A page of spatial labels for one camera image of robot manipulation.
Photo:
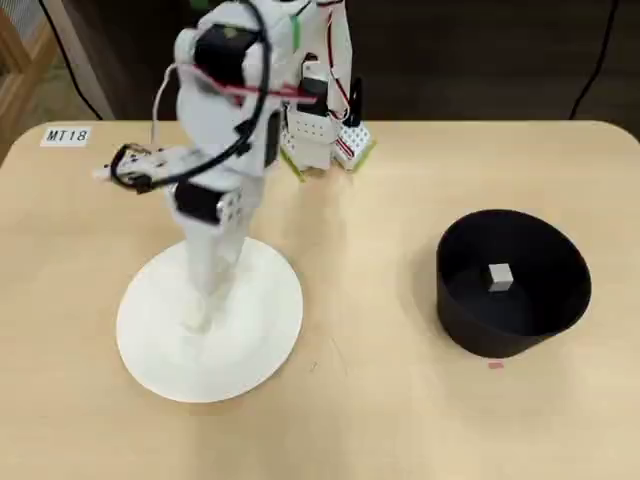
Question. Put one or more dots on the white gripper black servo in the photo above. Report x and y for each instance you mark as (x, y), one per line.
(196, 204)

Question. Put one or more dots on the white cube block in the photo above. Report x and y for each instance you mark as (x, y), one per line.
(500, 277)

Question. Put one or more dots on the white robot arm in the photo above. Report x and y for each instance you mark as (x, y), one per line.
(210, 110)

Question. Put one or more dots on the white round plate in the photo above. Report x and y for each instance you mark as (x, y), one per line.
(250, 350)

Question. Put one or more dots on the black pot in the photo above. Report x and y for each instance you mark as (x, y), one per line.
(500, 340)

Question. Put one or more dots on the white MT18 label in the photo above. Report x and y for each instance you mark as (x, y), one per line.
(66, 135)

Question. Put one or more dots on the black table clamp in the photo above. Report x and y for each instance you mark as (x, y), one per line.
(356, 100)

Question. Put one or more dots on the small green tape piece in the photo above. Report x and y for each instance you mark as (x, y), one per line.
(200, 4)

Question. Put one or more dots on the small pink sticker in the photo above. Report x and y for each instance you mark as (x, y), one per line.
(496, 365)

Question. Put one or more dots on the white gripper camera module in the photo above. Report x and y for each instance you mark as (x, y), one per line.
(160, 160)

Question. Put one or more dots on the green base plate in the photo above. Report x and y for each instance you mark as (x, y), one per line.
(367, 152)

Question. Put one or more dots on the beige slanted post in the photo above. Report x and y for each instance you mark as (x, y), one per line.
(95, 85)

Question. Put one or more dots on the wooden shelf frame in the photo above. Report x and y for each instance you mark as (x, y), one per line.
(20, 85)

